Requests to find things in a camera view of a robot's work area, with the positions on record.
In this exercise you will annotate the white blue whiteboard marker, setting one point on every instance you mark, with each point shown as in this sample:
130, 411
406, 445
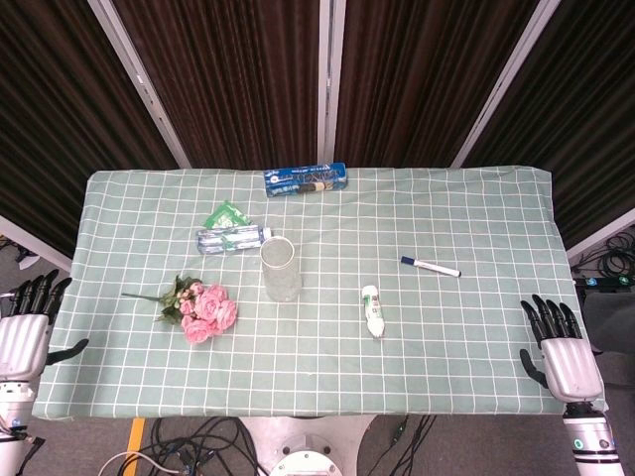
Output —
431, 267

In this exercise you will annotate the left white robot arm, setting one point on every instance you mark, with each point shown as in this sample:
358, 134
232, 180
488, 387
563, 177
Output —
12, 406

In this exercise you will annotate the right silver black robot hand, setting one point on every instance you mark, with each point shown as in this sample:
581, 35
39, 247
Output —
570, 367

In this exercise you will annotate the white partition post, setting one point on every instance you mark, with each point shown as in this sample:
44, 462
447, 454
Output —
506, 82
141, 82
330, 79

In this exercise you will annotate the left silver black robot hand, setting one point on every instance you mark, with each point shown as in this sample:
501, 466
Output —
22, 342

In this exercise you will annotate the green white checked tablecloth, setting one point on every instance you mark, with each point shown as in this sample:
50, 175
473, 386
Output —
322, 357

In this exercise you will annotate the pink flower bouquet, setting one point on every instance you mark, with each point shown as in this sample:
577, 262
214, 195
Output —
211, 307

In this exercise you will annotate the dark brown corrugated panel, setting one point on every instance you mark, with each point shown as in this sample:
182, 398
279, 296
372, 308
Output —
233, 84
64, 124
417, 84
590, 109

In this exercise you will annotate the clear plastic water bottle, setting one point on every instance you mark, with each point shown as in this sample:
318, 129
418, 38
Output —
228, 239

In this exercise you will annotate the white partition base rail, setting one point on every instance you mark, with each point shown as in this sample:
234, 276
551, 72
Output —
35, 243
602, 233

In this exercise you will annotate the transparent textured glass vase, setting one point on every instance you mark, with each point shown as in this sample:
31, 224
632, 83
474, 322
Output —
281, 283

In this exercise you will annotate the black power strip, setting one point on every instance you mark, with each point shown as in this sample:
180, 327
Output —
607, 281

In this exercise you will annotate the small white green-label bottle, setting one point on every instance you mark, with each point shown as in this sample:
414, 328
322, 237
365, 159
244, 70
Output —
373, 312

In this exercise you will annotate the blue cookie box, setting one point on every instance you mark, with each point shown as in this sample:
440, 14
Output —
305, 181

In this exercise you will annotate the yellow floor tape strip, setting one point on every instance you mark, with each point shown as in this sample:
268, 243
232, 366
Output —
136, 434

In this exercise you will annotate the green snack packet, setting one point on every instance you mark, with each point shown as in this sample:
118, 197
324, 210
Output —
225, 215

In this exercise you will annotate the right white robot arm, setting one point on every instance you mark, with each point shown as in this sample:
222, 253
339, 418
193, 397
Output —
593, 441

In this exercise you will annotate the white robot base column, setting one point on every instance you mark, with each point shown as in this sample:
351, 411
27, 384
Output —
307, 446

